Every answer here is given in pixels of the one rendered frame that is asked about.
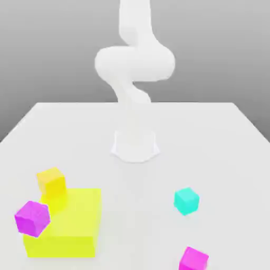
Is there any small cyan cube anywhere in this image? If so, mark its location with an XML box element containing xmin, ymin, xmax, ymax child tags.
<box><xmin>173</xmin><ymin>186</ymin><xmax>200</xmax><ymax>217</ymax></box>

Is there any small orange-yellow cube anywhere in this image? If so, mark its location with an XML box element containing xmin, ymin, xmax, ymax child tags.
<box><xmin>36</xmin><ymin>167</ymin><xmax>68</xmax><ymax>200</ymax></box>

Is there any small magenta cube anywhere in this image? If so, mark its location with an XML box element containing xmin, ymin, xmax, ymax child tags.
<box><xmin>14</xmin><ymin>200</ymin><xmax>51</xmax><ymax>238</ymax></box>
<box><xmin>178</xmin><ymin>246</ymin><xmax>210</xmax><ymax>270</ymax></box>

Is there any large yellow box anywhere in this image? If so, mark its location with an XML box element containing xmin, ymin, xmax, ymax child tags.
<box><xmin>22</xmin><ymin>187</ymin><xmax>102</xmax><ymax>258</ymax></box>

